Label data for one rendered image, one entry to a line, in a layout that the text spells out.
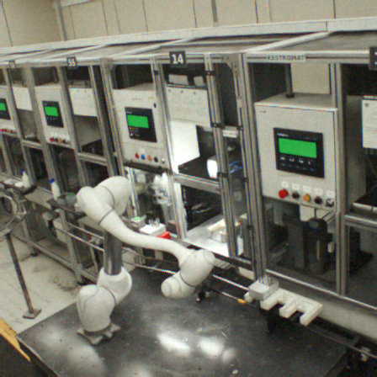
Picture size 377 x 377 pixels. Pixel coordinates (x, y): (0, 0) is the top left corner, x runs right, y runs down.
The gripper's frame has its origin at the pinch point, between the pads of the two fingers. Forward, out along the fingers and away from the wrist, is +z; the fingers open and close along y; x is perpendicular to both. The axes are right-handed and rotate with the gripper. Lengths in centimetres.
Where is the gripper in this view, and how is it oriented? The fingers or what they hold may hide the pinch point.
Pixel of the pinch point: (221, 280)
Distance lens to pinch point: 255.8
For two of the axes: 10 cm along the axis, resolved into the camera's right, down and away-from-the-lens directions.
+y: -2.3, -9.3, 2.7
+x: -7.1, 3.5, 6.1
